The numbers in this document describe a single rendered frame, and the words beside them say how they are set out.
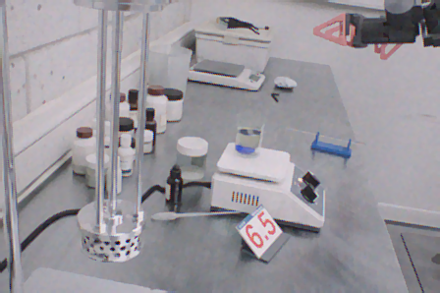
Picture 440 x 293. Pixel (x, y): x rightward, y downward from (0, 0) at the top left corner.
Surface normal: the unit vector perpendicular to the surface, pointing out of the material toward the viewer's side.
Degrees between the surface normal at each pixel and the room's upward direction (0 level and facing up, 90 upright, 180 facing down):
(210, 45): 93
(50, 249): 0
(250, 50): 93
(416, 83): 90
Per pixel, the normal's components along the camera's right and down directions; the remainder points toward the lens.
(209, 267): 0.11, -0.92
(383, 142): -0.13, 0.36
